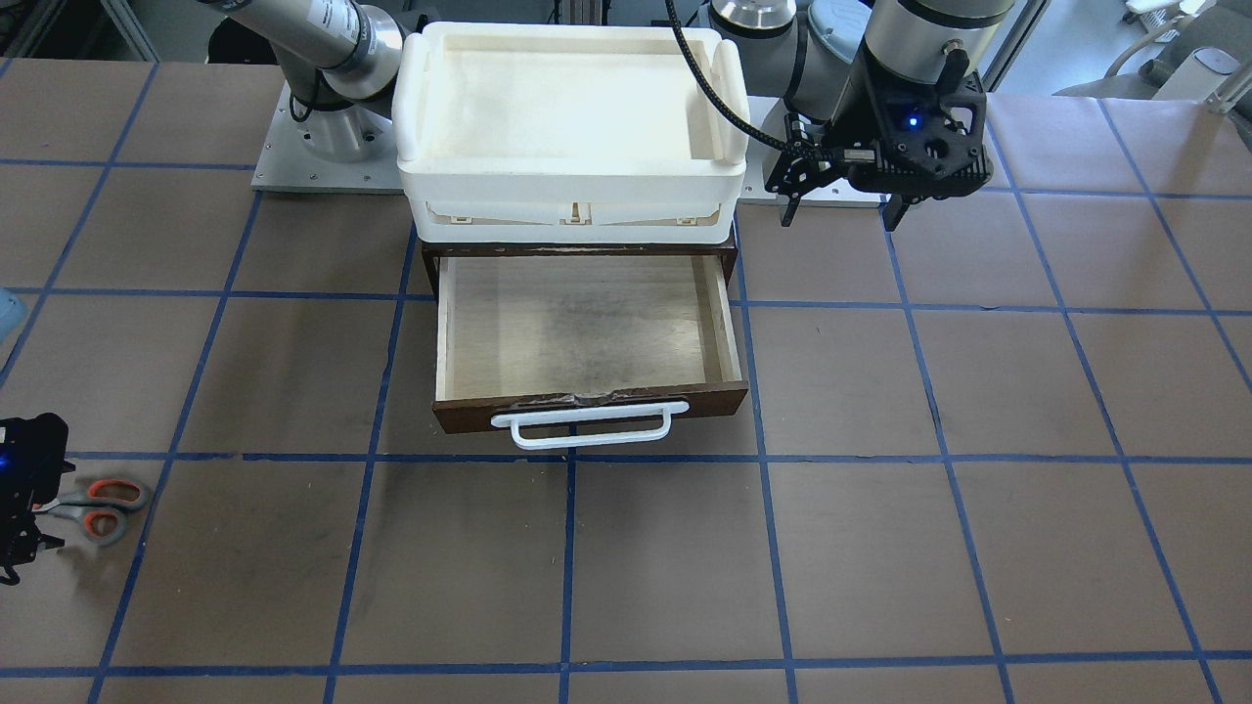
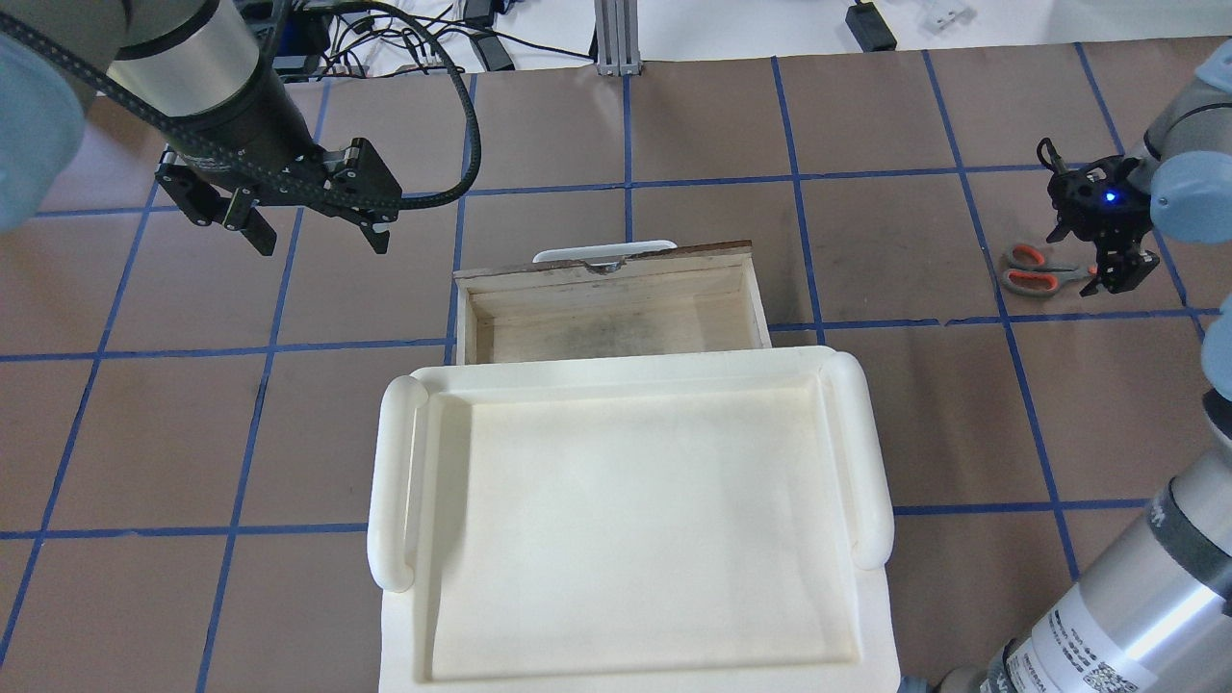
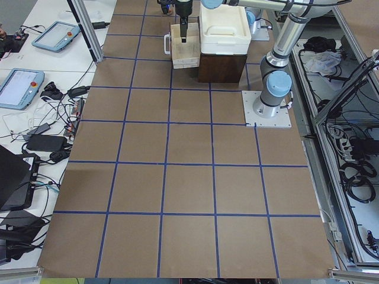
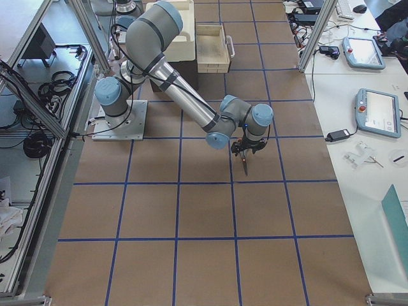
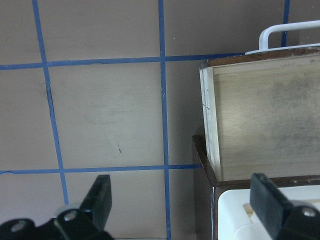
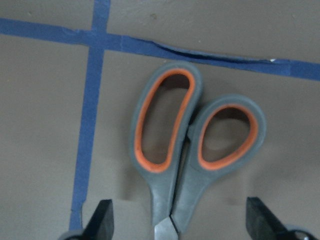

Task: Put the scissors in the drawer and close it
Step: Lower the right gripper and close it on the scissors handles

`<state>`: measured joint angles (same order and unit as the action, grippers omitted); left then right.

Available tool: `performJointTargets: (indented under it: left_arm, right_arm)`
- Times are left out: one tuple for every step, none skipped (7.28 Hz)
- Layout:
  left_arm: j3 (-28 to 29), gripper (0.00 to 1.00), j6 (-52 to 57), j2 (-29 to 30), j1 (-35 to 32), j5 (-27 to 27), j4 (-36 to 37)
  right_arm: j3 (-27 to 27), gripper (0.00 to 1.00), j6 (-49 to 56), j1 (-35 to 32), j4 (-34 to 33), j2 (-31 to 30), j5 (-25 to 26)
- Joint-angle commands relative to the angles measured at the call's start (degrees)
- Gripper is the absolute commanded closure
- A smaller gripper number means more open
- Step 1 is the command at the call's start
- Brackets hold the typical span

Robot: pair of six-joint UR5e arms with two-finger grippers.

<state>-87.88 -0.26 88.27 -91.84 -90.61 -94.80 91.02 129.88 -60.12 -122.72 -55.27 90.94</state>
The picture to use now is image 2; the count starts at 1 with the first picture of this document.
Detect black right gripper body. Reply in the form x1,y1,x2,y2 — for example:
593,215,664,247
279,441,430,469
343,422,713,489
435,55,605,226
1036,138,1151,253

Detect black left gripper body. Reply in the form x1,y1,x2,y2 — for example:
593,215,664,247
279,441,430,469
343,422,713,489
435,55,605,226
155,138,403,229

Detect orange grey handled scissors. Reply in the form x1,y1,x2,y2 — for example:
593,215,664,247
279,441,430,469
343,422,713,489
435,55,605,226
999,243,1096,298

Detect light wooden drawer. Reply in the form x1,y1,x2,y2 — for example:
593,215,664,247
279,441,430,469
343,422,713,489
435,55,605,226
453,240,772,365

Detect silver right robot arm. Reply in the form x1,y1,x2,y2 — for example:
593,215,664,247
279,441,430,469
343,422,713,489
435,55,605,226
938,42,1231,692

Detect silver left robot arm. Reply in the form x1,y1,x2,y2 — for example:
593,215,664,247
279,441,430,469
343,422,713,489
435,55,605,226
2,1,400,256

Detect black power adapter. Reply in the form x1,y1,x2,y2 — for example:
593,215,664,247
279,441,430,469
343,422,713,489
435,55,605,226
844,1,897,53

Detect white plastic tray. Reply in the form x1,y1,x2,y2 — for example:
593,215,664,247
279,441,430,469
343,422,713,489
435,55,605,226
367,347,899,692

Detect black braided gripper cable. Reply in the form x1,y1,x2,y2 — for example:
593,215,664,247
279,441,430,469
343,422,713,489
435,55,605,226
0,0,482,213

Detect aluminium frame post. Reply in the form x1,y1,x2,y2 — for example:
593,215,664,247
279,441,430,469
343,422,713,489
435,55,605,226
594,0,644,76

